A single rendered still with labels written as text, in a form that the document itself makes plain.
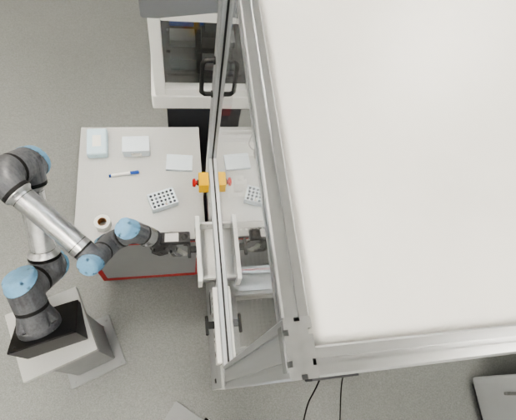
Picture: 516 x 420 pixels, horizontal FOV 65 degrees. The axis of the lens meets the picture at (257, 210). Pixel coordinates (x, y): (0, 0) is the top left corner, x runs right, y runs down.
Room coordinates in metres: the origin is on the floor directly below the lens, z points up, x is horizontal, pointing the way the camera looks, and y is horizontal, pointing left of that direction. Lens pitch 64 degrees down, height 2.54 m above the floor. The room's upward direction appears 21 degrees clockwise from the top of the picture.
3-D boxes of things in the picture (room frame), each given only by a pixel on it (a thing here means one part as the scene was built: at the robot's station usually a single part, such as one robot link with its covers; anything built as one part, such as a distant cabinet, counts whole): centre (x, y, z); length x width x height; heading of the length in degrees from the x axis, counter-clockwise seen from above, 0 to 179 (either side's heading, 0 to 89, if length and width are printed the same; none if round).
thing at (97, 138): (0.89, 0.84, 0.78); 0.15 x 0.10 x 0.04; 28
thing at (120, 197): (0.79, 0.57, 0.38); 0.62 x 0.58 x 0.76; 25
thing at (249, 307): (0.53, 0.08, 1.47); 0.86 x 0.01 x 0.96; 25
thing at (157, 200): (0.73, 0.43, 0.78); 0.12 x 0.08 x 0.04; 133
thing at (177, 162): (0.95, 0.44, 0.77); 0.13 x 0.09 x 0.02; 111
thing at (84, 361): (0.03, 0.60, 0.38); 0.30 x 0.30 x 0.76; 46
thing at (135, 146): (0.94, 0.67, 0.79); 0.13 x 0.09 x 0.05; 117
